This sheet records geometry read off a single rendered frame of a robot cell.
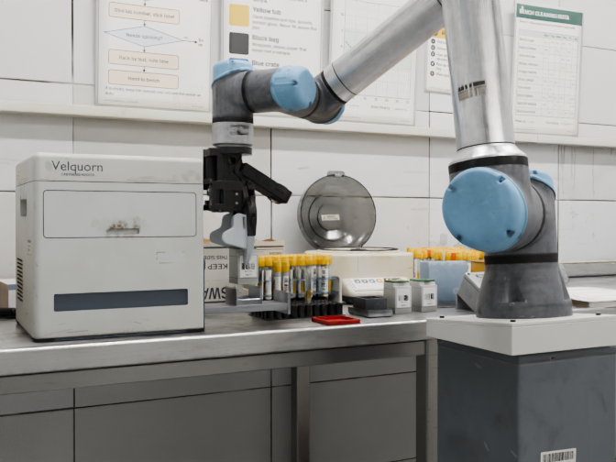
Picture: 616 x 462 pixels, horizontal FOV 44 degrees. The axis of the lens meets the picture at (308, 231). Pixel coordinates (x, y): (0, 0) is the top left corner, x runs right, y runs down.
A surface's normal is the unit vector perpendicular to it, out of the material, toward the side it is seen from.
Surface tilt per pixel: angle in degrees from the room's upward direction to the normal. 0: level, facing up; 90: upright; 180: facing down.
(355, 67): 105
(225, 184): 90
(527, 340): 90
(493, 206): 95
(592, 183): 90
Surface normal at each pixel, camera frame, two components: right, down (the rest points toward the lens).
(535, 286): 0.00, -0.36
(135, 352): 0.45, 0.01
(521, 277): -0.25, -0.35
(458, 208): -0.49, 0.11
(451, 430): -0.89, 0.00
